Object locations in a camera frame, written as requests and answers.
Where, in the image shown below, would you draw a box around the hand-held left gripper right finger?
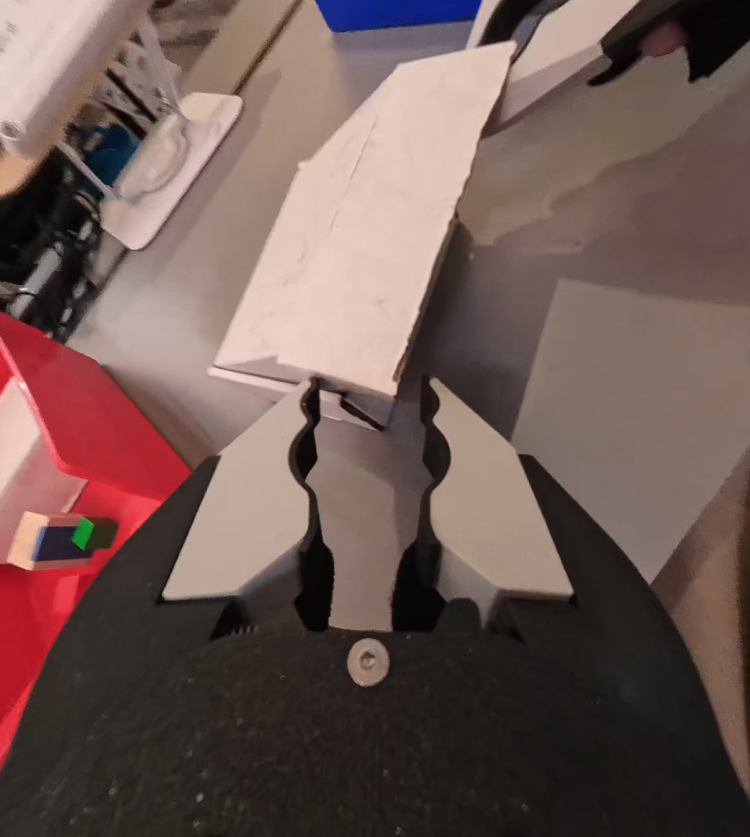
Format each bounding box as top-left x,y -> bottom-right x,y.
389,374 -> 576,632

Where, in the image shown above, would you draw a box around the blue wooden block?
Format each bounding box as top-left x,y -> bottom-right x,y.
9,512 -> 98,571

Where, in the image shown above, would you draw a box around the blue plastic bin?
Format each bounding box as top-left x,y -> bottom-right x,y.
316,0 -> 482,32

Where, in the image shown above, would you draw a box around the green cube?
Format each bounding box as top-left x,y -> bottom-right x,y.
71,517 -> 119,551

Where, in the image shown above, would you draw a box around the red plastic bin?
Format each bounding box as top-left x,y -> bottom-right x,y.
0,294 -> 193,802

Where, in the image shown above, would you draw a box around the person's right hand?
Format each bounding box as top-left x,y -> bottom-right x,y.
639,20 -> 688,60

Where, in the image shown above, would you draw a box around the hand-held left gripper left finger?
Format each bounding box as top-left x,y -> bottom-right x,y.
160,376 -> 336,633

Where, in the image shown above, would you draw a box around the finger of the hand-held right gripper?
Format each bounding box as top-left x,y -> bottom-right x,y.
482,0 -> 638,136
465,0 -> 549,50

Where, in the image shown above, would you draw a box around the grey desk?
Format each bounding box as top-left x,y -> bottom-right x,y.
64,0 -> 750,837

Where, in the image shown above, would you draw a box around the printed instruction sheet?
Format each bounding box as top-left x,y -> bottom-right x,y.
0,0 -> 153,177

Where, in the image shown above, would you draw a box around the white cardboard mailer box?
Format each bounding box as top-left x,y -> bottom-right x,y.
0,379 -> 89,566
208,41 -> 519,432

